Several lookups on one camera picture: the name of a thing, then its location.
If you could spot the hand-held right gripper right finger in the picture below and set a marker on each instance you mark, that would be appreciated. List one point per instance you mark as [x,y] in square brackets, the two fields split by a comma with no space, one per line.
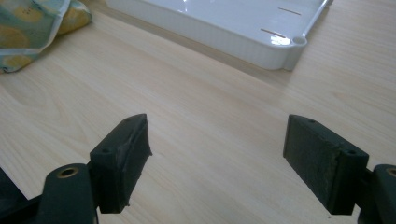
[320,161]

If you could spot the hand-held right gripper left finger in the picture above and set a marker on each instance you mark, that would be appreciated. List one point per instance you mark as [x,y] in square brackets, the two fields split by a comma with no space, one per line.
[120,161]

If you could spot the white plastic tray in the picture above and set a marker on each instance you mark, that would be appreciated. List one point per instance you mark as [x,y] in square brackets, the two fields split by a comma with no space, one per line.
[236,28]

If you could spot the teal yellow patterned cloth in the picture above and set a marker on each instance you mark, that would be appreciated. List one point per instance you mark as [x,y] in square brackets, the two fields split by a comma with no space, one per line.
[28,29]

